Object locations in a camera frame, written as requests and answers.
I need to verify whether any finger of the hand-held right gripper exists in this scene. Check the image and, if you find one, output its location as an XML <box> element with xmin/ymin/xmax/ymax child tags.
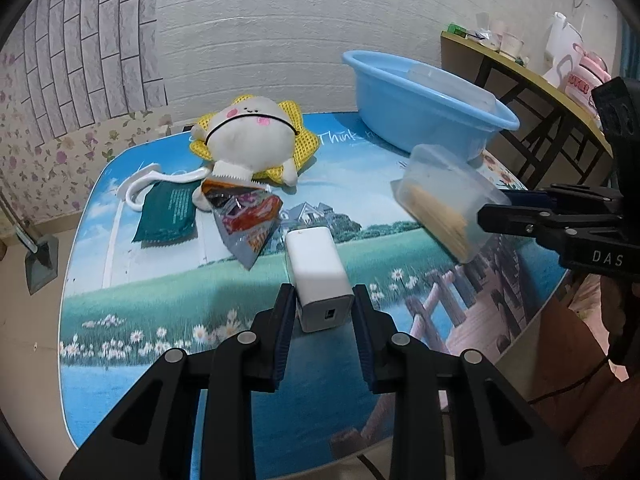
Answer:
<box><xmin>477</xmin><ymin>203</ymin><xmax>568</xmax><ymax>253</ymax></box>
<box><xmin>500</xmin><ymin>185</ymin><xmax>621</xmax><ymax>212</ymax></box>

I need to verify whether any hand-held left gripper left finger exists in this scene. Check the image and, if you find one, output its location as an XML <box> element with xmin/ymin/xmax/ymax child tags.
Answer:
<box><xmin>59</xmin><ymin>282</ymin><xmax>301</xmax><ymax>480</ymax></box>

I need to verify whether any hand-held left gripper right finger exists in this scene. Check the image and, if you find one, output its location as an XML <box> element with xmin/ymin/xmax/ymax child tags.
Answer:
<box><xmin>350</xmin><ymin>284</ymin><xmax>586</xmax><ymax>480</ymax></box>

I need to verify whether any white charger block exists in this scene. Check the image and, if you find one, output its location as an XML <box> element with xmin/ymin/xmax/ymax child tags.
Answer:
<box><xmin>285</xmin><ymin>226</ymin><xmax>355</xmax><ymax>333</ymax></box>

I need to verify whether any clear toothpick box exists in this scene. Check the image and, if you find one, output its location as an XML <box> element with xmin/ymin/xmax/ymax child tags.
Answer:
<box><xmin>391</xmin><ymin>144</ymin><xmax>512</xmax><ymax>264</ymax></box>

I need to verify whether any grey orange snack packet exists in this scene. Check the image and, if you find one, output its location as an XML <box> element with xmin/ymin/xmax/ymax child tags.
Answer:
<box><xmin>201</xmin><ymin>178</ymin><xmax>284</xmax><ymax>272</ymax></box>

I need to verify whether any blue plastic basin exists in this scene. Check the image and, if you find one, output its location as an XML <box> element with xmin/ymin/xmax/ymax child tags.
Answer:
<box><xmin>342</xmin><ymin>50</ymin><xmax>521</xmax><ymax>161</ymax></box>

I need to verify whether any dark green packet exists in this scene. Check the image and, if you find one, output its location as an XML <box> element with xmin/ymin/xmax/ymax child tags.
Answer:
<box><xmin>132</xmin><ymin>180</ymin><xmax>201</xmax><ymax>250</ymax></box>

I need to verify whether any white plastic hook holder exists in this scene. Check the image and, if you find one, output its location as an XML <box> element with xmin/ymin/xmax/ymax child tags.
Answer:
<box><xmin>117</xmin><ymin>164</ymin><xmax>208</xmax><ymax>211</ymax></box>

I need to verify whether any white and yellow plush toy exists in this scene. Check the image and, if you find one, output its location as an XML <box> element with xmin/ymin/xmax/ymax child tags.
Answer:
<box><xmin>189</xmin><ymin>95</ymin><xmax>321</xmax><ymax>211</ymax></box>

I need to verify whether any pink lunch box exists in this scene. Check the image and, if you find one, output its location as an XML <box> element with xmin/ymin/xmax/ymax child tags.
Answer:
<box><xmin>565</xmin><ymin>45</ymin><xmax>613</xmax><ymax>111</ymax></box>

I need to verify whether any pink cloth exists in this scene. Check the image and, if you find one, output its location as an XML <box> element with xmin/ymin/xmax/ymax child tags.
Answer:
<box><xmin>570</xmin><ymin>272</ymin><xmax>608</xmax><ymax>326</ymax></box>

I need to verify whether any white electric kettle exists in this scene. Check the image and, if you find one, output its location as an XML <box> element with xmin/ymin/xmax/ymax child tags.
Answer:
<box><xmin>542</xmin><ymin>12</ymin><xmax>586</xmax><ymax>93</ymax></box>

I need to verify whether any blue curtain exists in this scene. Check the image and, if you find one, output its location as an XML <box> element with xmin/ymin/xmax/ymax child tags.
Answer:
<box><xmin>617</xmin><ymin>5</ymin><xmax>640</xmax><ymax>78</ymax></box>

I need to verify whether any white cup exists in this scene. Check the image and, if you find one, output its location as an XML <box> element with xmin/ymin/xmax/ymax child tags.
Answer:
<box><xmin>500</xmin><ymin>32</ymin><xmax>525</xmax><ymax>58</ymax></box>

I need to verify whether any yellow-topped side table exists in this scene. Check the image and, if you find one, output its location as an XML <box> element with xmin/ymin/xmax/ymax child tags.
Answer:
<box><xmin>440</xmin><ymin>30</ymin><xmax>616</xmax><ymax>191</ymax></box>

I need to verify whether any white plastic bag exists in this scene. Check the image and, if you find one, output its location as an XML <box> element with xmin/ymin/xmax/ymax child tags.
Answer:
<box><xmin>467</xmin><ymin>12</ymin><xmax>493</xmax><ymax>43</ymax></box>

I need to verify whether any grey dustpan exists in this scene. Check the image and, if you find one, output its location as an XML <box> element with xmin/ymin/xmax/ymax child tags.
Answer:
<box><xmin>0</xmin><ymin>195</ymin><xmax>60</xmax><ymax>295</ymax></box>

